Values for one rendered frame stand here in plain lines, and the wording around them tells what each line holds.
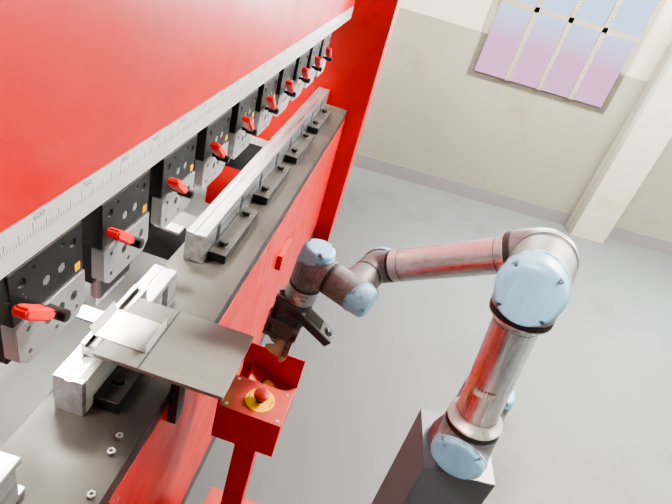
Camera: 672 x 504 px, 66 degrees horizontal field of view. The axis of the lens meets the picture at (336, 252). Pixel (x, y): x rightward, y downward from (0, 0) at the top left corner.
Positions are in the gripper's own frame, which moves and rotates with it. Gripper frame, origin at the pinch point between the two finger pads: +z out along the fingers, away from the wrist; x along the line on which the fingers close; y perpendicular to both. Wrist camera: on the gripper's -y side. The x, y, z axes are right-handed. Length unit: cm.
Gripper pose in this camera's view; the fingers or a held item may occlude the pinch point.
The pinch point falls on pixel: (283, 358)
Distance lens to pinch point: 134.9
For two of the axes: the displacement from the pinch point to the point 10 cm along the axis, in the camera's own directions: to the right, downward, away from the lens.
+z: -3.3, 7.7, 5.4
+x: -2.1, 5.0, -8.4
